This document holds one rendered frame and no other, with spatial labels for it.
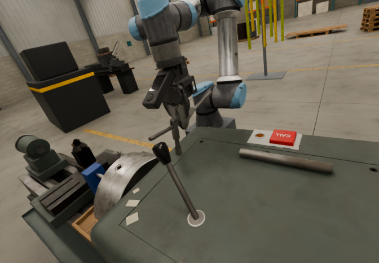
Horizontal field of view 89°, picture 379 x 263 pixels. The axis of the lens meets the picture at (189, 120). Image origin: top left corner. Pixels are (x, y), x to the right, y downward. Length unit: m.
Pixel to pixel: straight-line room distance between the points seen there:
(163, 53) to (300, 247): 0.47
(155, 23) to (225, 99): 0.49
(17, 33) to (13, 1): 1.60
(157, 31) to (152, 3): 0.06
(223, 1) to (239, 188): 0.72
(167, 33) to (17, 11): 15.26
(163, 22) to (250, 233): 0.47
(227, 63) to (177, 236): 0.69
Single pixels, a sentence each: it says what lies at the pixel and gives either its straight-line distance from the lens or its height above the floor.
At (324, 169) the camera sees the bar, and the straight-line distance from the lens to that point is 0.50.
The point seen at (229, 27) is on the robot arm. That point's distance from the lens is 0.91.
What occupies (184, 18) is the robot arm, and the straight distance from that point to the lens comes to 0.58.
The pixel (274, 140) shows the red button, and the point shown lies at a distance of 0.58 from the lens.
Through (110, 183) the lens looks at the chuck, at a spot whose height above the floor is 1.22.
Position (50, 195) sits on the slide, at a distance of 1.33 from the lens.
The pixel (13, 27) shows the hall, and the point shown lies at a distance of 15.43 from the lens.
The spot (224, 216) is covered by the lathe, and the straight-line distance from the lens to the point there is 0.43.
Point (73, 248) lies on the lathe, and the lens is 1.62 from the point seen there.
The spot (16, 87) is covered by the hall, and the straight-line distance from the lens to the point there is 14.89.
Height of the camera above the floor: 1.60
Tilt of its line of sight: 26 degrees down
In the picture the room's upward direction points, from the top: 15 degrees counter-clockwise
